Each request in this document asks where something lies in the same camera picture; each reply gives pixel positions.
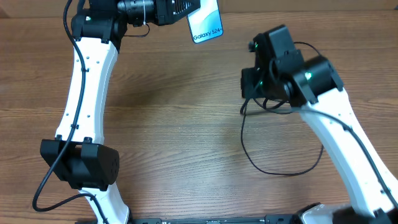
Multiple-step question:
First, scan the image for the blue Galaxy smartphone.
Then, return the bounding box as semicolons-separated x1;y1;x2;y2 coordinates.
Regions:
187;0;224;44

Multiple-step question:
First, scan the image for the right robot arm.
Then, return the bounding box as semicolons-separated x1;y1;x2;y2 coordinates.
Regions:
241;25;397;223

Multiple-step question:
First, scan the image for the black USB charging cable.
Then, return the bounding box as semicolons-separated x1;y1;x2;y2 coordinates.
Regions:
239;41;325;177

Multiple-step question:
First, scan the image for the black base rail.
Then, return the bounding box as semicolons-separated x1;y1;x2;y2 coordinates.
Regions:
127;214;295;224

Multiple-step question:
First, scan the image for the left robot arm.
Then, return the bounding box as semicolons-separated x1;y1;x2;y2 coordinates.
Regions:
40;0;201;223

